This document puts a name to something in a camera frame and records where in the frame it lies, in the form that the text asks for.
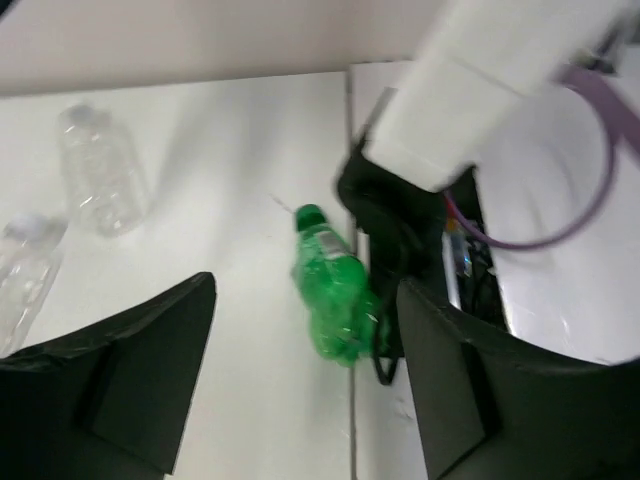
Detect crushed green plastic bottle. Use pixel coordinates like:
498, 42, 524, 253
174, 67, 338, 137
292, 204, 388, 368

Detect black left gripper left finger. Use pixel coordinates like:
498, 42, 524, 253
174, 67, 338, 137
1, 272, 216, 479

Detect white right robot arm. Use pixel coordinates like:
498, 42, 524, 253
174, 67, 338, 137
337, 1, 631, 277

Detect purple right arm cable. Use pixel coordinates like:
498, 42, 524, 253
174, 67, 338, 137
444, 67, 640, 251

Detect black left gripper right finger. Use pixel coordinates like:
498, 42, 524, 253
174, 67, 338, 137
397, 279, 639, 479

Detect clear bottle without label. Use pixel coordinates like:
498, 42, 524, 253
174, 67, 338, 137
1, 213, 68, 358

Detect small clear bottle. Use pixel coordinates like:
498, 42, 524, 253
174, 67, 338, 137
57, 103, 150, 238

